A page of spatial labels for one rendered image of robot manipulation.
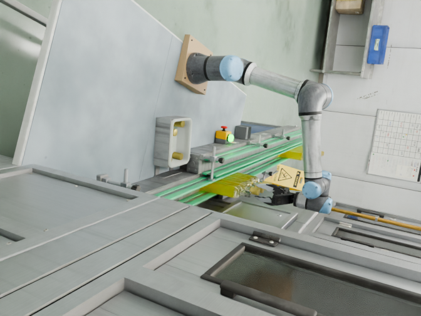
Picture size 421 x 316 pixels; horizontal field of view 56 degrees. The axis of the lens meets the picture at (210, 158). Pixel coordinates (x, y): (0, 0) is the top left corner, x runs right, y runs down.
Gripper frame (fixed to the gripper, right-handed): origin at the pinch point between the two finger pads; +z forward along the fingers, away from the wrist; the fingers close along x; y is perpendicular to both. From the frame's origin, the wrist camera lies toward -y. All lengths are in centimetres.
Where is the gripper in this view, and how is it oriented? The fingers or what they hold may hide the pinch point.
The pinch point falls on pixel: (257, 191)
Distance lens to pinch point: 196.2
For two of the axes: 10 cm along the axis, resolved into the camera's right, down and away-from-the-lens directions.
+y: 4.7, -1.3, 8.7
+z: -8.8, -1.7, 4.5
